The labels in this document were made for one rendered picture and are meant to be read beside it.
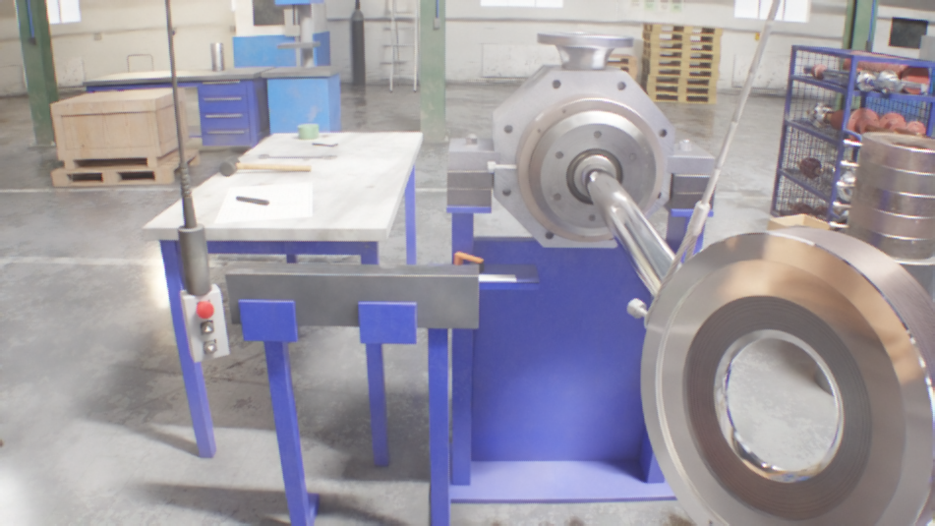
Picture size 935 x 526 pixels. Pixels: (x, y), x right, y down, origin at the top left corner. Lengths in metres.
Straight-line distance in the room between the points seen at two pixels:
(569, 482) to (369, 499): 0.66
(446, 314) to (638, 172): 0.58
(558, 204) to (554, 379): 0.72
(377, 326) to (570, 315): 0.69
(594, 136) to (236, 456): 1.65
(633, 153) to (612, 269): 0.50
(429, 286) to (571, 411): 0.85
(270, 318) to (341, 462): 0.86
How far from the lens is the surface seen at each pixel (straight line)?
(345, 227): 1.97
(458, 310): 1.65
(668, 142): 1.87
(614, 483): 2.34
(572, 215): 1.70
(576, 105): 1.68
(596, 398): 2.28
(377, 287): 1.64
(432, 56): 7.59
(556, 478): 2.33
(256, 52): 12.44
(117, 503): 2.46
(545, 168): 1.66
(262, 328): 1.74
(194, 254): 1.17
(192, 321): 1.21
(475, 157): 1.80
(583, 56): 1.82
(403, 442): 2.51
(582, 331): 2.14
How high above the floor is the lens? 1.48
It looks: 21 degrees down
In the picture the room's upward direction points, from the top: straight up
